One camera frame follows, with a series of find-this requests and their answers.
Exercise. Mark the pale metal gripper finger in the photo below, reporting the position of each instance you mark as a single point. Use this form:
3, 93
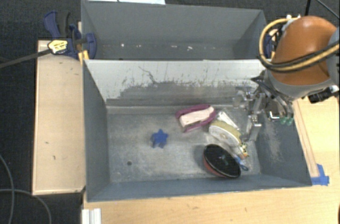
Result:
250, 126
256, 131

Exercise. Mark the small multicoloured toy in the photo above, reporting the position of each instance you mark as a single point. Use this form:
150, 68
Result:
243, 150

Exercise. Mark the white and yellow round object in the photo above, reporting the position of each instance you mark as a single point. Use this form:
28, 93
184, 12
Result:
224, 133

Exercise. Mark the black and red disc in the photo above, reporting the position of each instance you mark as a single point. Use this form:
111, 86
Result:
221, 161

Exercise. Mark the blue star toy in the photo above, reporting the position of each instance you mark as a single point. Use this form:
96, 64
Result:
159, 138

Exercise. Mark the grey metal bin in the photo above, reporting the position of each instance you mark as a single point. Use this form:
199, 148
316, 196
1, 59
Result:
148, 154

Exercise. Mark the pale wood board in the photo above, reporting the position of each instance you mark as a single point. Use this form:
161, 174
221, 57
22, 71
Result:
58, 122

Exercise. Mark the black cylinder on white bracket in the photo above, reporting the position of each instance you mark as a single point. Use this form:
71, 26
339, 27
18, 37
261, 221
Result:
322, 94

